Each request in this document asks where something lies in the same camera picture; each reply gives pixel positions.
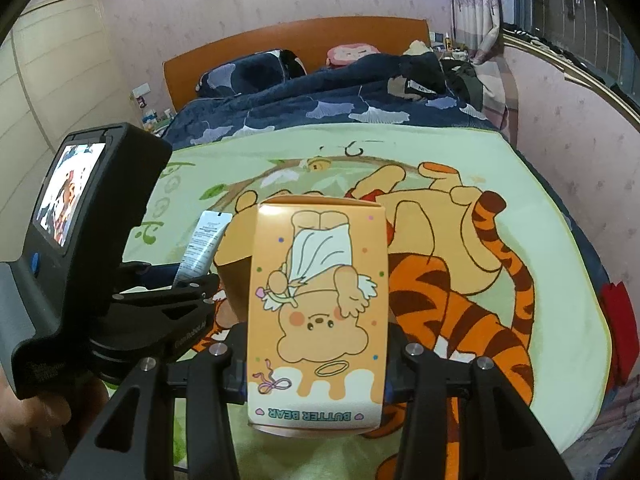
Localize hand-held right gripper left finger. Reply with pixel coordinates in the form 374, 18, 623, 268
57, 325, 251, 480

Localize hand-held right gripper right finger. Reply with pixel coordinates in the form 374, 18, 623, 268
382, 322, 576, 480

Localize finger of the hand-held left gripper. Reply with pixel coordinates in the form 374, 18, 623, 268
107, 275, 222, 311
120, 260, 183, 291

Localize pale blue cream tube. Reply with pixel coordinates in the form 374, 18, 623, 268
172, 210, 232, 283

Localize orange bear print box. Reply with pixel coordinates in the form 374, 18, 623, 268
247, 196, 390, 436

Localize person's left hand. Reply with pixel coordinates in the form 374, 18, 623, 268
0, 360, 108, 480

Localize spray bottle on nightstand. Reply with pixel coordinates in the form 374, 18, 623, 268
137, 105, 176, 133

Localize cream wardrobe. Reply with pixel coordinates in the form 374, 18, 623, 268
0, 0, 136, 241

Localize green cartoon printed blanket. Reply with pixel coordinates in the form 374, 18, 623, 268
122, 122, 613, 480

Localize wooden bed headboard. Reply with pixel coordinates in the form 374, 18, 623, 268
162, 17, 432, 111

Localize patterned storage bags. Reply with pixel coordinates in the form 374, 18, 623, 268
565, 385, 636, 480

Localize navy leaf print pillow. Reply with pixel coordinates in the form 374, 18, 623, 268
195, 49, 288, 98

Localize navy leaf print duvet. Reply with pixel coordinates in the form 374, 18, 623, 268
162, 50, 511, 148

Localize red cloth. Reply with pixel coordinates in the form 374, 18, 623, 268
600, 280, 640, 386

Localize black and white plush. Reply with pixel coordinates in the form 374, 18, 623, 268
281, 50, 307, 80

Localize pink plush toy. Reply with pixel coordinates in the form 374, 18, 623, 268
326, 42, 381, 67

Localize dark clothes pile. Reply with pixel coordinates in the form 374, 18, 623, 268
387, 52, 506, 111

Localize beige plush toy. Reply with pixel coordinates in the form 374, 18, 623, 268
402, 39, 436, 58

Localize floral curtain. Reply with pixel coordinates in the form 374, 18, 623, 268
447, 0, 503, 66

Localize dark window with gold ledge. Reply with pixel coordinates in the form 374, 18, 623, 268
500, 0, 640, 126

